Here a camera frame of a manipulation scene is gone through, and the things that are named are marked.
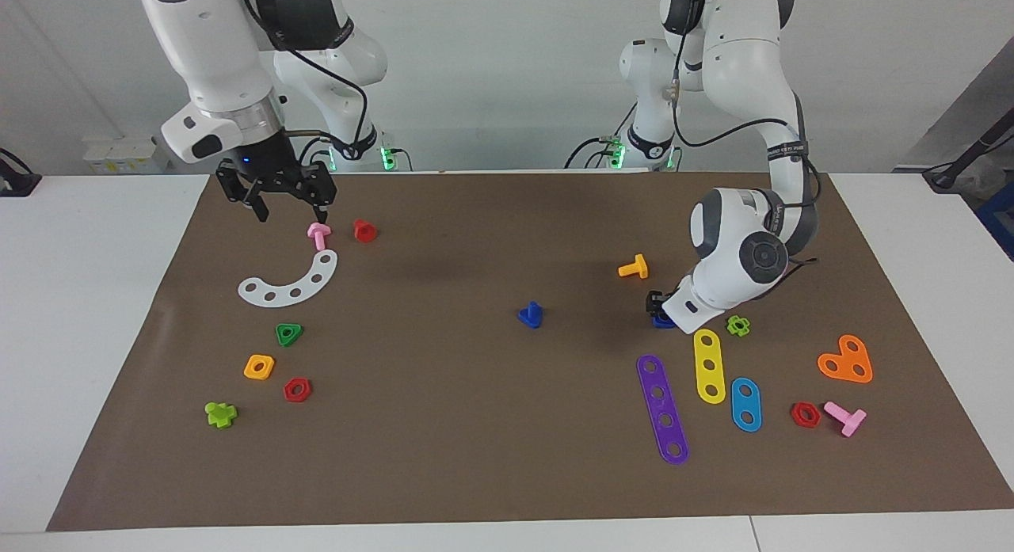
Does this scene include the purple four-hole plate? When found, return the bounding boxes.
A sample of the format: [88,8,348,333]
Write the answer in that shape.
[636,354,690,466]

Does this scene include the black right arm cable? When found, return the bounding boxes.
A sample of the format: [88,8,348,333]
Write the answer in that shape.
[242,0,373,161]

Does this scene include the black base cables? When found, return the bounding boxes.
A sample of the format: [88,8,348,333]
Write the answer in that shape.
[564,135,635,170]

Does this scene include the brown table mat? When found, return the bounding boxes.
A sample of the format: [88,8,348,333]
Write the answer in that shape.
[46,170,1014,532]

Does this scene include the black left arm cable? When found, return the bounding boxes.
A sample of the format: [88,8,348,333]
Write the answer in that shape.
[668,0,825,214]

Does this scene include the blue two-hole plate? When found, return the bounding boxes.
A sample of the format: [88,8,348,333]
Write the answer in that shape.
[730,377,763,433]

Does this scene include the black stand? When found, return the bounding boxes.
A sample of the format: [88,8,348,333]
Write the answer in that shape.
[923,108,1014,192]

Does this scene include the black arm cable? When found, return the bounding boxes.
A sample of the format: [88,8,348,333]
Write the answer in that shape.
[668,0,825,214]
[242,0,373,161]

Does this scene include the white boxes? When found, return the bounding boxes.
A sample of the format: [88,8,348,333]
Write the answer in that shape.
[83,136,171,175]

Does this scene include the orange angled plate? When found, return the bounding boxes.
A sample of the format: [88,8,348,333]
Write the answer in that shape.
[817,334,874,384]

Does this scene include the yellow three-hole plate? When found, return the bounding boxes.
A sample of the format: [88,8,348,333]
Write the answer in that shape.
[693,329,727,405]

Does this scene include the white curved plate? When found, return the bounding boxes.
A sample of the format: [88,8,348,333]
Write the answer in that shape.
[238,249,339,308]

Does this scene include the blue crate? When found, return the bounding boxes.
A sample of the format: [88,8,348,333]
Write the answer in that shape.
[978,184,1014,260]

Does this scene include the black clamp object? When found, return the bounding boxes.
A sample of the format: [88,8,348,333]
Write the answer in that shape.
[0,148,42,197]

